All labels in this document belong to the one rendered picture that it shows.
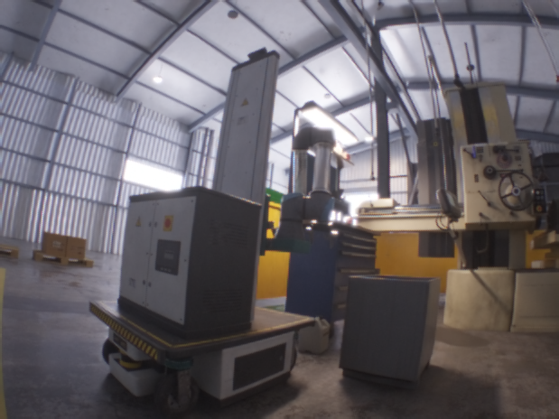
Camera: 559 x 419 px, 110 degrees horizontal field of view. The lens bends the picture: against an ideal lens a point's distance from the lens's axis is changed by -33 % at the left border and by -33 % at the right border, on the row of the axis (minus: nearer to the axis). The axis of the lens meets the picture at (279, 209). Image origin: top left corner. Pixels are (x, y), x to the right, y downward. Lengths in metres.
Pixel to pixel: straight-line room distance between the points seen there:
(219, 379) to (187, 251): 0.47
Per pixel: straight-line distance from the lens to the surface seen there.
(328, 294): 2.27
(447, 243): 3.75
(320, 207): 1.39
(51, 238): 5.89
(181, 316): 1.01
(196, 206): 0.98
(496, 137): 4.07
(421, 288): 1.41
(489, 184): 3.18
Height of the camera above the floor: 0.63
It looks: 10 degrees up
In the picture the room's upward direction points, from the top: 5 degrees clockwise
